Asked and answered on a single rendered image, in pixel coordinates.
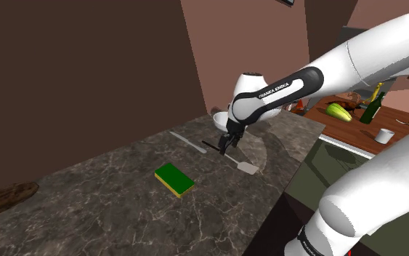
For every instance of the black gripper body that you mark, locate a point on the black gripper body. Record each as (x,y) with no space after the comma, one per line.
(235,128)

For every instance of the brown wooden table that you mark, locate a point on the brown wooden table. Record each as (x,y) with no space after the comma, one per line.
(358,131)

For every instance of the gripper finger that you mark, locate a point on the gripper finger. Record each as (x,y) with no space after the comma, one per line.
(236,141)
(223,144)

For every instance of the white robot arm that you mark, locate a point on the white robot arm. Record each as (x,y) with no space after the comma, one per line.
(367,53)

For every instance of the silver table knife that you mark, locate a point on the silver table knife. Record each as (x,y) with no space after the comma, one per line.
(188,142)

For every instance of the white bowl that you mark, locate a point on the white bowl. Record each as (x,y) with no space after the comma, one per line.
(219,120)

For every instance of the small orange cone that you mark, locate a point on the small orange cone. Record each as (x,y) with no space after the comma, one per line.
(299,105)

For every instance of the green and yellow sponge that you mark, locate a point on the green and yellow sponge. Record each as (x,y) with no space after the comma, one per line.
(174,179)

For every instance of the brown wooden board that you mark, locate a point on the brown wooden board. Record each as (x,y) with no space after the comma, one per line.
(4,198)

